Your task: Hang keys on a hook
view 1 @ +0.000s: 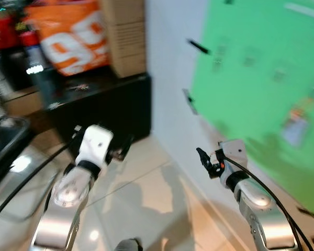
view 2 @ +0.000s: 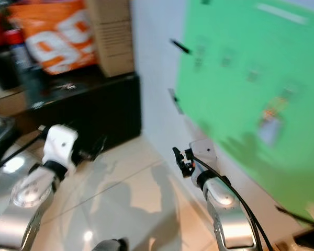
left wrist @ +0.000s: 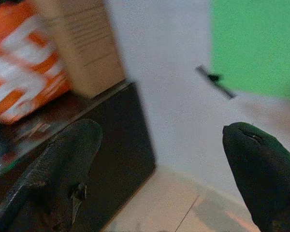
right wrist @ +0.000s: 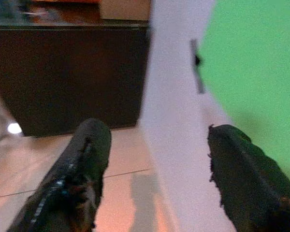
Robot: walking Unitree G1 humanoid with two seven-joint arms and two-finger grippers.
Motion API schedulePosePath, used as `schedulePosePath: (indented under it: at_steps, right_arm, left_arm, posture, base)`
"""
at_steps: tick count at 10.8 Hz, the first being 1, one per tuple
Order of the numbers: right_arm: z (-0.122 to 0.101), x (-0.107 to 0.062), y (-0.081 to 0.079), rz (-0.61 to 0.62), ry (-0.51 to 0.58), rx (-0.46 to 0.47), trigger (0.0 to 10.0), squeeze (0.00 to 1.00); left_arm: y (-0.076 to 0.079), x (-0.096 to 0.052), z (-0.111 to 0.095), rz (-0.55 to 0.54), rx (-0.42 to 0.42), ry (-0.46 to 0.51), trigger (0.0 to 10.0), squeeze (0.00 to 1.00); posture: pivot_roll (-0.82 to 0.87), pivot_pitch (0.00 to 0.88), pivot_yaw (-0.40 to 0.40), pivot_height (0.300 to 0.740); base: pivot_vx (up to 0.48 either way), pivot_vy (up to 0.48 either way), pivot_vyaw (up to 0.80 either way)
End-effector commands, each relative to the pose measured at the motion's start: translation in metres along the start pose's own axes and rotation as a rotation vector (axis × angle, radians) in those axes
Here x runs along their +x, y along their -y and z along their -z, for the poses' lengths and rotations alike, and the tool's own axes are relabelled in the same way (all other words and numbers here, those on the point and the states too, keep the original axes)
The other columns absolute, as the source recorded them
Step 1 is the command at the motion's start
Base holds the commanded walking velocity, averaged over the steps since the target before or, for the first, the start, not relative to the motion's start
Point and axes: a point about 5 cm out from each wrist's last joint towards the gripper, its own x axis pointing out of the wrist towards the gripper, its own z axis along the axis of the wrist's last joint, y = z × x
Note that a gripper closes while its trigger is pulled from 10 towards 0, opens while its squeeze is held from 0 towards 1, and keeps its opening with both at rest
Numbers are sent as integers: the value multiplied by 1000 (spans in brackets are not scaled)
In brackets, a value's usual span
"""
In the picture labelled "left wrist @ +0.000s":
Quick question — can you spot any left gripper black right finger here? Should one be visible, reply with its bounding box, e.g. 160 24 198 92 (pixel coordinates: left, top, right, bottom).
222 122 290 232

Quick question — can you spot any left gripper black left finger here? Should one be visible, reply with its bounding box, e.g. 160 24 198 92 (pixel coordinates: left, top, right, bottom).
0 118 103 232

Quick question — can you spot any black cabinet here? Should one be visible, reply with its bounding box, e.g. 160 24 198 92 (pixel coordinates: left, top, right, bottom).
0 81 157 232

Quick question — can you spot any orange white shopping bag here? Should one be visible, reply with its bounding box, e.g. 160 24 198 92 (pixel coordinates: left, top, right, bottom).
0 1 72 125

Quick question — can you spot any black tape strip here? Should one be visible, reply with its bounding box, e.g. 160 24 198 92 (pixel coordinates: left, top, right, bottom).
195 65 236 100

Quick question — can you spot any brown cardboard box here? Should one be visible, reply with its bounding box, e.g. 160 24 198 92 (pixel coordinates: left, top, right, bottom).
36 0 126 99

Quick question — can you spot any green board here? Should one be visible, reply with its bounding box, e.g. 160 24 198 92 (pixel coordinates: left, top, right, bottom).
209 0 290 100

